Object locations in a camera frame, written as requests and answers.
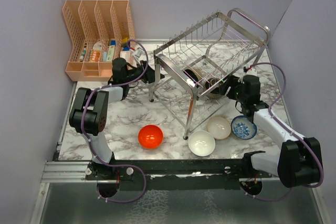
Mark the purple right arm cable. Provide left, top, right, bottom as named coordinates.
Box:
left=244, top=62, right=325, bottom=201

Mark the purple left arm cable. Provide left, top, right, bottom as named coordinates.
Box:
left=79, top=39, right=150, bottom=205

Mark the dark patterned cream-inside bowl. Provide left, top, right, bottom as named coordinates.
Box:
left=205, top=77, right=227, bottom=99

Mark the orange white packet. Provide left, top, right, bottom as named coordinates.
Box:
left=89, top=41, right=102, bottom=62

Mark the steel wire dish rack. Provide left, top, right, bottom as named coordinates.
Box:
left=149, top=8, right=271, bottom=139

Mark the small green white tube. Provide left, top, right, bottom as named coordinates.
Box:
left=79, top=47, right=87, bottom=62

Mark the beige speckled bowl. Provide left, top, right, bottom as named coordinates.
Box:
left=207, top=116, right=231, bottom=140

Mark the red bowl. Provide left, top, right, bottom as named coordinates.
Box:
left=138, top=124, right=164, bottom=149

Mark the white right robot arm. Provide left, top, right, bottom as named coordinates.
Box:
left=220, top=74, right=324, bottom=188

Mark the peach plastic file organizer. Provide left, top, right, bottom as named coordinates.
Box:
left=62, top=0, right=135, bottom=81

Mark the black aluminium frame rail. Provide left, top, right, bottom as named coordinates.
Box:
left=42, top=153, right=318, bottom=192

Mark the cream bottle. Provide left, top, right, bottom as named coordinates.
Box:
left=120, top=47, right=134, bottom=65

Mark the blue and white bowl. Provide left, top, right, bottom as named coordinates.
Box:
left=231, top=115, right=257, bottom=140

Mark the white blue tube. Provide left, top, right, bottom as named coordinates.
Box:
left=106, top=40, right=117, bottom=62

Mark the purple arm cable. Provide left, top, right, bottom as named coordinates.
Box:
left=79, top=39, right=150, bottom=205
left=244, top=62, right=325, bottom=201

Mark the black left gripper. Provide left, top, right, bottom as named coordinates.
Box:
left=124, top=60, right=165, bottom=83

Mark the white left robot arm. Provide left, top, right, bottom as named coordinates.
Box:
left=69, top=58, right=155, bottom=179

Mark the black bowl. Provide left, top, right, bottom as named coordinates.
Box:
left=184, top=66, right=205, bottom=87

